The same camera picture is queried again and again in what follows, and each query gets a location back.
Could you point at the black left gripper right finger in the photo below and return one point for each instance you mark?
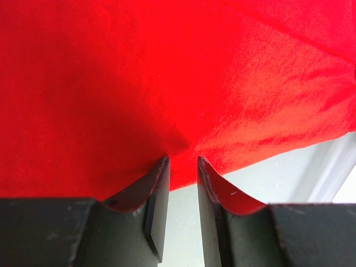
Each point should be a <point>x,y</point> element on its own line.
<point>236,229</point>

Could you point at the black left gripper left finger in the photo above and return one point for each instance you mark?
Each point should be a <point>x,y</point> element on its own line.
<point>128,228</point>

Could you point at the red t shirt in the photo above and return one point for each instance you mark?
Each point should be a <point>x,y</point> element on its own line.
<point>93,93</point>

